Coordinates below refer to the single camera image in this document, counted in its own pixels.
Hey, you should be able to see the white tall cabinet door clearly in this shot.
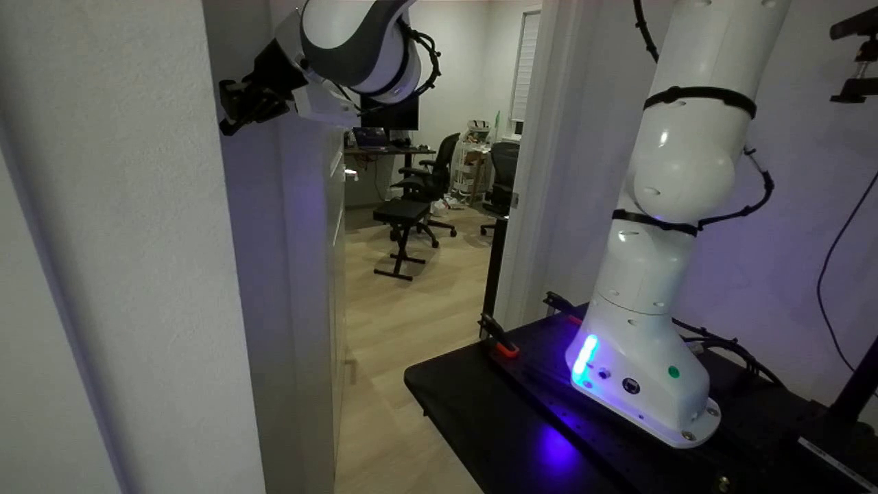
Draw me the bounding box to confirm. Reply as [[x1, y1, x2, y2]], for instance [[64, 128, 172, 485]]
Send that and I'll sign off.
[[198, 0, 344, 494]]

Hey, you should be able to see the black stand base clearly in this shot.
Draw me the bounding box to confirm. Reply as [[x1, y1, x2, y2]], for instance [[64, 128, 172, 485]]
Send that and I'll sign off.
[[788, 400, 878, 494]]

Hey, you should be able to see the black mounting table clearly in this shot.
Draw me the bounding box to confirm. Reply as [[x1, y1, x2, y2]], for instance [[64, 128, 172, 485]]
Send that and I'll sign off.
[[401, 304, 878, 494]]

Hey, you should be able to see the black stand pole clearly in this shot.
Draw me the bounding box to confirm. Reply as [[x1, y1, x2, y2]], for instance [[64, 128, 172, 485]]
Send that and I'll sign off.
[[826, 331, 878, 427]]

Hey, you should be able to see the black upright bar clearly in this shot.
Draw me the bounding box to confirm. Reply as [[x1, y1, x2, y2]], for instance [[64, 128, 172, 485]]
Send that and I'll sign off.
[[479, 210, 514, 324]]

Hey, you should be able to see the black computer monitor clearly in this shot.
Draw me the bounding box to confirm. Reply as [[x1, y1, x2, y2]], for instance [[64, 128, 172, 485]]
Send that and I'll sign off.
[[357, 91, 422, 134]]

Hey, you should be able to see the white cart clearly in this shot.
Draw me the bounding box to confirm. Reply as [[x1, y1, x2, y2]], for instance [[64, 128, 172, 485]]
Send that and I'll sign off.
[[453, 112, 503, 193]]

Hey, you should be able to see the white door frame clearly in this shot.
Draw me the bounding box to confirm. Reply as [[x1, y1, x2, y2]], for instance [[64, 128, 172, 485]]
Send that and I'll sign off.
[[494, 0, 575, 335]]

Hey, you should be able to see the orange black clamp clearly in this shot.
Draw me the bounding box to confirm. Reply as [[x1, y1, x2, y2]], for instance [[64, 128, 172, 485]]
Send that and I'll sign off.
[[478, 311, 523, 361]]

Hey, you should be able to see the black stool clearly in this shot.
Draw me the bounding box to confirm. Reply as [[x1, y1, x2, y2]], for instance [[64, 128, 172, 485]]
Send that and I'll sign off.
[[370, 195, 434, 286]]

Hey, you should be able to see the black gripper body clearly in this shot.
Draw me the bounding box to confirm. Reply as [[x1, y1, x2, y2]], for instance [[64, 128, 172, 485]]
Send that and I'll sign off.
[[239, 39, 313, 117]]

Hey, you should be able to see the thin black wall cable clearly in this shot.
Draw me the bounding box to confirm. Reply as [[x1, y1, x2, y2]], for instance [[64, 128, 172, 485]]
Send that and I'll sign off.
[[811, 167, 878, 378]]

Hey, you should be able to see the black camera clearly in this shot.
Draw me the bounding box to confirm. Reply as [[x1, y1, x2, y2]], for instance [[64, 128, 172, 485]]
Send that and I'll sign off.
[[826, 3, 878, 106]]

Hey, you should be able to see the white plain door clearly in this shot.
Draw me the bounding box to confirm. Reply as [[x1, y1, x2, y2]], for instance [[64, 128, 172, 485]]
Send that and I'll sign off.
[[320, 127, 350, 433]]

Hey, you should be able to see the dark computer desk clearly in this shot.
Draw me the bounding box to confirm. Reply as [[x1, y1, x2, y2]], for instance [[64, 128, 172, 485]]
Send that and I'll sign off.
[[344, 134, 440, 210]]

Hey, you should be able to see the black cable bundle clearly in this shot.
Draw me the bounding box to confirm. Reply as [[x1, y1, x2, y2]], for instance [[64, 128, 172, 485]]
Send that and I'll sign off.
[[671, 313, 765, 382]]

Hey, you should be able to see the black office chair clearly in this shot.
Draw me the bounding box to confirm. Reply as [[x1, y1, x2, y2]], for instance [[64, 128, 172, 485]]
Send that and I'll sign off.
[[478, 138, 523, 239], [397, 128, 463, 249]]

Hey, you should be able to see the red black clamp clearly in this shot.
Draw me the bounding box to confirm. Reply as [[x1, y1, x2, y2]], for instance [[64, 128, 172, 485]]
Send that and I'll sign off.
[[541, 289, 591, 331]]

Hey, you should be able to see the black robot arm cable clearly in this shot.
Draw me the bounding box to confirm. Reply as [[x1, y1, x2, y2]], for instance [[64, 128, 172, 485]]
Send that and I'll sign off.
[[405, 0, 780, 239]]

